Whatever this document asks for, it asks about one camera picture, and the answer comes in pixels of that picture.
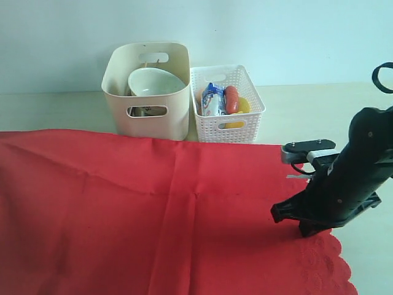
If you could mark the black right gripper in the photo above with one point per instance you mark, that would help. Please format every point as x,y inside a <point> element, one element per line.
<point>344,186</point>

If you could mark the yellow cheese wedge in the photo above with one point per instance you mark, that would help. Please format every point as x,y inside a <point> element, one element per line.
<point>235,124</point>

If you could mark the yellow lemon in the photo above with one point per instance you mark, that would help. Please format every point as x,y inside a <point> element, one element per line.
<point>244,105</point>

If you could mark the red sausage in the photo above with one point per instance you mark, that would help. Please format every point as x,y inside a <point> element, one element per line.
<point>232,99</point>

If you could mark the blue white milk carton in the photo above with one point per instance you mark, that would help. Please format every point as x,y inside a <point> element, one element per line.
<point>213,102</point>

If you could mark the orange fried chicken piece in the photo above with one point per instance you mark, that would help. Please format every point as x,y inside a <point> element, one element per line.
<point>199,97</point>

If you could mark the stainless steel cup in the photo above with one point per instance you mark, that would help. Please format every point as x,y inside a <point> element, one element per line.
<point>135,111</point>

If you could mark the pale green ceramic bowl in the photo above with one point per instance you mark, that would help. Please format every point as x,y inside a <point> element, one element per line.
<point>153,82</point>

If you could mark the red table cloth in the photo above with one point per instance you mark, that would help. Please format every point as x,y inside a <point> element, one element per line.
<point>96,213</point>

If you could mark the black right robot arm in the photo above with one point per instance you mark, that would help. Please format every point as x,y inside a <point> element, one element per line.
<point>370,132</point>

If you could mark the white perforated plastic basket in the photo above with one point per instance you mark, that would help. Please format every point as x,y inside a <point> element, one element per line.
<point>211,129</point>

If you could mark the cream plastic tub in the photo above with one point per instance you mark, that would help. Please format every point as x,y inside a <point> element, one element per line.
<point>174,58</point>

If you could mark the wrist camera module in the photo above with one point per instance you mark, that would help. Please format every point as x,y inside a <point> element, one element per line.
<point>307,151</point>

